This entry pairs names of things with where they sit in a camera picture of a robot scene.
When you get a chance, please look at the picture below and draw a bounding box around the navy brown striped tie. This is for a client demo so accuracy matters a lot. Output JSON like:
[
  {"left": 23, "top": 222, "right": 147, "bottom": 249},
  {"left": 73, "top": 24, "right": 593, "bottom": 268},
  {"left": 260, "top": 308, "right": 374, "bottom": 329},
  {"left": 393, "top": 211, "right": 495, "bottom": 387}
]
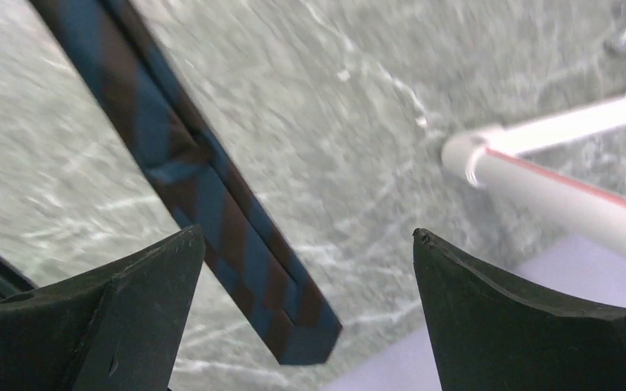
[{"left": 33, "top": 0, "right": 342, "bottom": 366}]

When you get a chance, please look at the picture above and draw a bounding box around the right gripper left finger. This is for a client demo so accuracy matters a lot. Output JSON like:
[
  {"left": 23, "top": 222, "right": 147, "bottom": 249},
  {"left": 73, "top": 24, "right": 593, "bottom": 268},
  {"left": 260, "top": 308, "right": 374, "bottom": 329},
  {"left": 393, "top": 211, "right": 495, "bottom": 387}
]
[{"left": 0, "top": 226, "right": 205, "bottom": 390}]

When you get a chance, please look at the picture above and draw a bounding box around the white pvc pipe frame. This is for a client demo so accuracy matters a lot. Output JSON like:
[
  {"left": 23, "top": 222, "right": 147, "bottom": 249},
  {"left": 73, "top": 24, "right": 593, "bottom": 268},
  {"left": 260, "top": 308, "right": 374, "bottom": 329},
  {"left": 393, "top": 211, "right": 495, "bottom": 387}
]
[{"left": 441, "top": 94, "right": 626, "bottom": 257}]

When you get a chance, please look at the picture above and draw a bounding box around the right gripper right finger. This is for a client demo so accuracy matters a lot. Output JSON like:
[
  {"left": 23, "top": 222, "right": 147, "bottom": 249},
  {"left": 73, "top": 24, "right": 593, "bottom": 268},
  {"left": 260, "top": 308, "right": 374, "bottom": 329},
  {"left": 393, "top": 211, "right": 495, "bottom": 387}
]
[{"left": 413, "top": 228, "right": 626, "bottom": 390}]

